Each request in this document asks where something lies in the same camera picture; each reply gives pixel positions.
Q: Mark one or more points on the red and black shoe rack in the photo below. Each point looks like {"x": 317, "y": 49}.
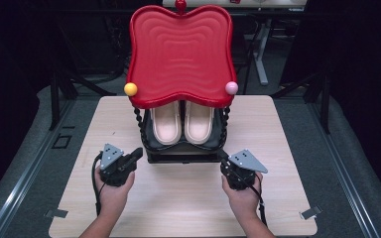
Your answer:
{"x": 180, "y": 59}

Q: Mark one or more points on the grey metal floor rail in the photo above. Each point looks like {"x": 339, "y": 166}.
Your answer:
{"x": 23, "y": 178}
{"x": 347, "y": 178}

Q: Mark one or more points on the cream clog shoe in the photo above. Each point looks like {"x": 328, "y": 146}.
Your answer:
{"x": 198, "y": 122}
{"x": 166, "y": 122}

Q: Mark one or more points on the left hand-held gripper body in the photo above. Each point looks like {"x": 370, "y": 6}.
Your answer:
{"x": 115, "y": 165}

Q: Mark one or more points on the black metal stand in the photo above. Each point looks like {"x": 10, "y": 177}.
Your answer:
{"x": 317, "y": 92}
{"x": 63, "y": 92}

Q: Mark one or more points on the person's right hand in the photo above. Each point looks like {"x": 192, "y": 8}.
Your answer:
{"x": 243, "y": 203}

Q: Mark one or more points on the person's left hand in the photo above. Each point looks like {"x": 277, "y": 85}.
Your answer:
{"x": 112, "y": 198}

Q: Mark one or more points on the grey table bracket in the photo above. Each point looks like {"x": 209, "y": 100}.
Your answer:
{"x": 311, "y": 213}
{"x": 57, "y": 213}

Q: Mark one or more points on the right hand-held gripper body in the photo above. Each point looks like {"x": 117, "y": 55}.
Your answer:
{"x": 243, "y": 170}

